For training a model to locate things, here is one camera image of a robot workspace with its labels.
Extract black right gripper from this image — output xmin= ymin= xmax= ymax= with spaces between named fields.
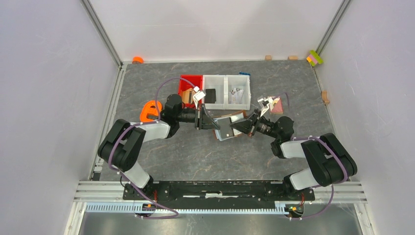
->
xmin=229 ymin=109 xmax=279 ymax=139

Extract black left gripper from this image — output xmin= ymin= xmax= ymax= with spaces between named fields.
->
xmin=176 ymin=103 xmax=220 ymax=130

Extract dark grey credit card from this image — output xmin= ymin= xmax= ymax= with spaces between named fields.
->
xmin=217 ymin=117 xmax=234 ymax=140

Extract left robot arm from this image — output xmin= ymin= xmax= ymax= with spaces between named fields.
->
xmin=97 ymin=94 xmax=220 ymax=200

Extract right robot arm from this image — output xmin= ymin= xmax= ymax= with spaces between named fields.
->
xmin=230 ymin=110 xmax=358 ymax=200

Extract black card in bin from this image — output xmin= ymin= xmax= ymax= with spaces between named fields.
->
xmin=205 ymin=89 xmax=216 ymax=104

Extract cards in white bin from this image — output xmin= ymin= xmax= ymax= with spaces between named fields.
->
xmin=229 ymin=87 xmax=244 ymax=104

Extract playing card box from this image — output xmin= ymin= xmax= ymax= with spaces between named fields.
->
xmin=270 ymin=96 xmax=283 ymax=115

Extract cards in red bin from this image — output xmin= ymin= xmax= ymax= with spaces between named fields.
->
xmin=180 ymin=88 xmax=194 ymax=104

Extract white plastic bin right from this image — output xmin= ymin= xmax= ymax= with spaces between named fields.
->
xmin=225 ymin=74 xmax=251 ymax=110

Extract orange tape dispenser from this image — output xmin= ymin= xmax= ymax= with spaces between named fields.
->
xmin=139 ymin=100 xmax=162 ymax=122

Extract wooden block middle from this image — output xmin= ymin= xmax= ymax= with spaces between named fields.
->
xmin=288 ymin=55 xmax=299 ymax=60

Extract wooden arch block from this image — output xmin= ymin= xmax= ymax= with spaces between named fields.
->
xmin=321 ymin=91 xmax=330 ymax=105

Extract colourful toy block stack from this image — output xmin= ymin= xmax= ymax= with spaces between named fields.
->
xmin=306 ymin=50 xmax=323 ymax=67

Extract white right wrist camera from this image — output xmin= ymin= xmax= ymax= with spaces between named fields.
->
xmin=257 ymin=96 xmax=274 ymax=117

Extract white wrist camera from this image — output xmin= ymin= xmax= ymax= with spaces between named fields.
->
xmin=192 ymin=86 xmax=206 ymax=108
xmin=257 ymin=96 xmax=274 ymax=117

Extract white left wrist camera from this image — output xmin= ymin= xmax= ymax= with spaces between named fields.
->
xmin=192 ymin=86 xmax=206 ymax=108

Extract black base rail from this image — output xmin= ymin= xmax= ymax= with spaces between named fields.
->
xmin=142 ymin=180 xmax=315 ymax=210

